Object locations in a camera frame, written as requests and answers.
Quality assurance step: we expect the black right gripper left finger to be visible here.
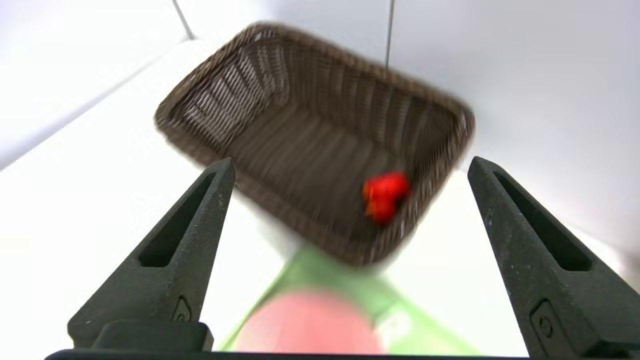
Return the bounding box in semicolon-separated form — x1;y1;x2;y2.
67;158;237;351

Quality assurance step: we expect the light green plastic tray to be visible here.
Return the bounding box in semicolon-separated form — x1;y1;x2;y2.
217;245;481;357

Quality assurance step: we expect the dark brown wicker basket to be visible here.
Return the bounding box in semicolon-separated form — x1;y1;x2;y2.
154;21;476;268

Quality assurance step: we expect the red rubber duck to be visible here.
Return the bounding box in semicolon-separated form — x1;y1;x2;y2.
361;171;412;224

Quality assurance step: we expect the pink plush peach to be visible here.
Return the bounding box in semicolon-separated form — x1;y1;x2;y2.
235;290;386;357

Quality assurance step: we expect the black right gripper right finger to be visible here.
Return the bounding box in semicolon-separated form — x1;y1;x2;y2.
467;156;640;358

